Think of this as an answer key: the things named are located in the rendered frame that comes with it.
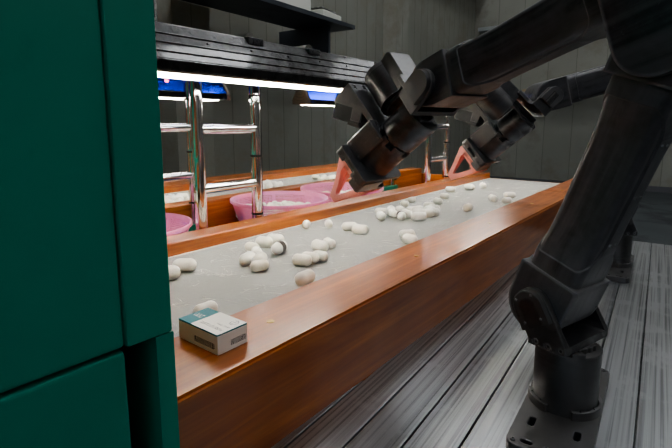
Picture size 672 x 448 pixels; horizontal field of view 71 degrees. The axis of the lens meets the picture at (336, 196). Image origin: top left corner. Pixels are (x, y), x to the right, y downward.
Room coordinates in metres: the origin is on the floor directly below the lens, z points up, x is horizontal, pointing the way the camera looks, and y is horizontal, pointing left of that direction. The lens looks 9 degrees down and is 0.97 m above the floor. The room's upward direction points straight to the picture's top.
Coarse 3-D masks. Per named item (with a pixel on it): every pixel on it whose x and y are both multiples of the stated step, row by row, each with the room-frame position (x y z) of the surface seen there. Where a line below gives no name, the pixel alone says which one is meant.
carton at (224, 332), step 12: (204, 312) 0.44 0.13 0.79; (216, 312) 0.44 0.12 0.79; (180, 324) 0.42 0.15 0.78; (192, 324) 0.41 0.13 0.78; (204, 324) 0.41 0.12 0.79; (216, 324) 0.41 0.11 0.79; (228, 324) 0.41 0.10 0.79; (240, 324) 0.41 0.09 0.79; (180, 336) 0.43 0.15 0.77; (192, 336) 0.41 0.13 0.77; (204, 336) 0.40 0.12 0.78; (216, 336) 0.39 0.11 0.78; (228, 336) 0.40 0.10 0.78; (240, 336) 0.41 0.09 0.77; (204, 348) 0.40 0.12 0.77; (216, 348) 0.39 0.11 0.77; (228, 348) 0.40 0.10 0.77
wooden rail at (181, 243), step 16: (464, 176) 1.83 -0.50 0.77; (480, 176) 1.90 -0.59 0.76; (384, 192) 1.39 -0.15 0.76; (400, 192) 1.40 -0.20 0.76; (416, 192) 1.48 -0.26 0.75; (304, 208) 1.12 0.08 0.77; (320, 208) 1.12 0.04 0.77; (336, 208) 1.15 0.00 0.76; (352, 208) 1.21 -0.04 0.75; (224, 224) 0.94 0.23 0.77; (240, 224) 0.94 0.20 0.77; (256, 224) 0.95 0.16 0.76; (272, 224) 0.98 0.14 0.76; (288, 224) 1.02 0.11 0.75; (176, 240) 0.81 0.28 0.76; (192, 240) 0.82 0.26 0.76; (208, 240) 0.85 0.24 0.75; (224, 240) 0.88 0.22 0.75
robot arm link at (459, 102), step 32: (544, 0) 0.48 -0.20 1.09; (576, 0) 0.44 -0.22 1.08; (608, 0) 0.40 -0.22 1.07; (640, 0) 0.38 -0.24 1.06; (512, 32) 0.50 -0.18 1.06; (544, 32) 0.47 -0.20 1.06; (576, 32) 0.45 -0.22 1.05; (608, 32) 0.40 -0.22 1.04; (640, 32) 0.38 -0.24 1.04; (448, 64) 0.56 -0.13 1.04; (480, 64) 0.53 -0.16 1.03; (512, 64) 0.50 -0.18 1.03; (640, 64) 0.38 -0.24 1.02; (448, 96) 0.56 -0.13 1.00; (480, 96) 0.58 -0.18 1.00
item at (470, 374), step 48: (624, 288) 0.83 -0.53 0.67; (432, 336) 0.63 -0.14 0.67; (480, 336) 0.63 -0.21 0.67; (624, 336) 0.63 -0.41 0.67; (384, 384) 0.50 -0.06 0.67; (432, 384) 0.50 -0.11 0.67; (480, 384) 0.50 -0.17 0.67; (528, 384) 0.50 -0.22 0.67; (624, 384) 0.50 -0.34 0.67; (336, 432) 0.42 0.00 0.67; (384, 432) 0.42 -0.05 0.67; (432, 432) 0.42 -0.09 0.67; (480, 432) 0.42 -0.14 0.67; (624, 432) 0.42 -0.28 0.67
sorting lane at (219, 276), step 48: (432, 192) 1.56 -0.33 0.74; (480, 192) 1.56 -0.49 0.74; (528, 192) 1.56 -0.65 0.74; (240, 240) 0.91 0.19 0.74; (288, 240) 0.91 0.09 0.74; (336, 240) 0.91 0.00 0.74; (384, 240) 0.91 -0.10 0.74; (192, 288) 0.63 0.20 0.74; (240, 288) 0.63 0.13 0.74; (288, 288) 0.63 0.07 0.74
